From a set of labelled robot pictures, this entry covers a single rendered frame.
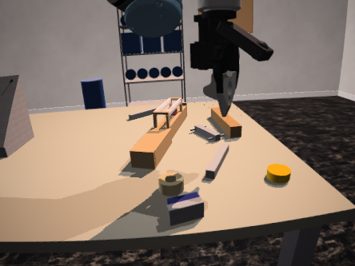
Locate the orange wooden plank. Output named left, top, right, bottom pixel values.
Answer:
left=211, top=107, right=242, bottom=138

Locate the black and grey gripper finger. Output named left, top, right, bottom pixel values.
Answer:
left=203, top=53, right=229, bottom=117
left=225, top=62, right=239, bottom=116

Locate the orange short cylinder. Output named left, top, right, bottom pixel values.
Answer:
left=266, top=164, right=291, bottom=184

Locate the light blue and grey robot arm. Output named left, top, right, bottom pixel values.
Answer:
left=107, top=0, right=273, bottom=62

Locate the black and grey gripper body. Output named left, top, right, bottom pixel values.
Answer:
left=190, top=10, right=239, bottom=72

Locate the grey bar with cross pins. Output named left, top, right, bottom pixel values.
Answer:
left=190, top=125, right=225, bottom=141

